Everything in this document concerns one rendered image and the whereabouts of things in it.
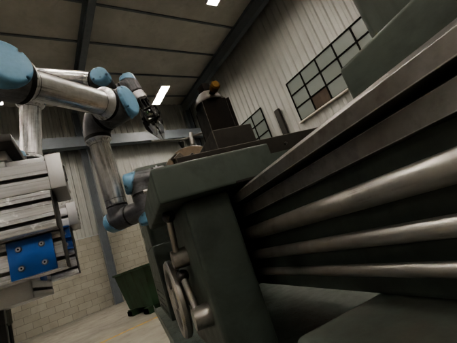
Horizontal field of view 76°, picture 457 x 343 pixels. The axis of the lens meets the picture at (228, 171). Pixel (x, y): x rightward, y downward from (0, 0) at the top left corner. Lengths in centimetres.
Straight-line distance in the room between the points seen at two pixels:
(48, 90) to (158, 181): 55
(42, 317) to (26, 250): 1035
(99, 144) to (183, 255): 71
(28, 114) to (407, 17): 151
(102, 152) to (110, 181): 11
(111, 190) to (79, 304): 1014
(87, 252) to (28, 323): 240
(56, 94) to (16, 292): 52
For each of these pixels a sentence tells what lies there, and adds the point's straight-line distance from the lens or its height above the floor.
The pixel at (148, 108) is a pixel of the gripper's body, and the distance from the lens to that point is 145.
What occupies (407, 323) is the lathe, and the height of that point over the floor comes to 68.
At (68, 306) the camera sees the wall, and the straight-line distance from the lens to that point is 1117.
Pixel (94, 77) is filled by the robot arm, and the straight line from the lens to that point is 140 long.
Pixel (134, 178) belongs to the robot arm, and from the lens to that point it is 105.
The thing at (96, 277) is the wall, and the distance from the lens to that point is 1126.
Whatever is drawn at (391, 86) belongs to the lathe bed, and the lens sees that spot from 24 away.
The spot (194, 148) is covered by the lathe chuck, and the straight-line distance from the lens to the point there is 136.
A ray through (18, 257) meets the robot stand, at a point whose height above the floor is 90.
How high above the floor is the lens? 78
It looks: 12 degrees up
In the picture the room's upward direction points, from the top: 19 degrees counter-clockwise
